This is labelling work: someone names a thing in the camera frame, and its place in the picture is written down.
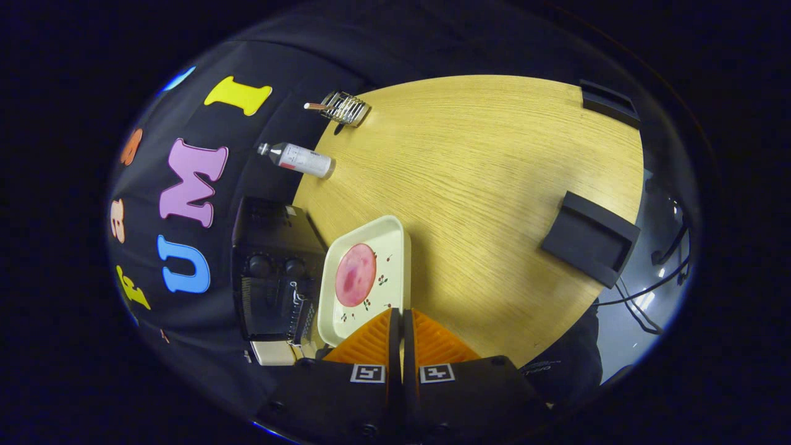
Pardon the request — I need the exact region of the black table bracket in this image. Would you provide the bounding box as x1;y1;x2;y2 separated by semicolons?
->
579;79;641;129
541;191;641;289

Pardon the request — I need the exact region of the clear plastic bottle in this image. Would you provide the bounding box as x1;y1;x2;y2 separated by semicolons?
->
257;142;336;180

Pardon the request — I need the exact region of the person's dark clothing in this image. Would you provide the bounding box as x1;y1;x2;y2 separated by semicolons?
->
519;306;604;404

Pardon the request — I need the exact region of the white toaster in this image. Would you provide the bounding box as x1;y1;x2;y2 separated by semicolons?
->
250;340;298;367

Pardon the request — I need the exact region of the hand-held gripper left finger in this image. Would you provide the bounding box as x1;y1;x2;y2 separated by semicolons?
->
256;307;403;443

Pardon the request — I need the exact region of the wire mesh basket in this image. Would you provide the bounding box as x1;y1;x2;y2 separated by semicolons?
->
320;91;372;128

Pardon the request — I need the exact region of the black cable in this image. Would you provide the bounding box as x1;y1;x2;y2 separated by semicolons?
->
590;198;692;336

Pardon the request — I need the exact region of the pink round food slice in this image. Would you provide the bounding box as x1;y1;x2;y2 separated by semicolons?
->
335;243;378;308

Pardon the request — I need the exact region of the black toaster oven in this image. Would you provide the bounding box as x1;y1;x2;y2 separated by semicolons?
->
232;197;328;345

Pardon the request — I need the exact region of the black backdrop cloth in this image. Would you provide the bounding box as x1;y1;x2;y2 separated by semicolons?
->
106;3;594;421

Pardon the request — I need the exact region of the cream patterned tray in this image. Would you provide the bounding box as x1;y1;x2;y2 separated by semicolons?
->
317;215;412;347

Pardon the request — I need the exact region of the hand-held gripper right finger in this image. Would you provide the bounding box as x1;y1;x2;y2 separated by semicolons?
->
402;308;557;443

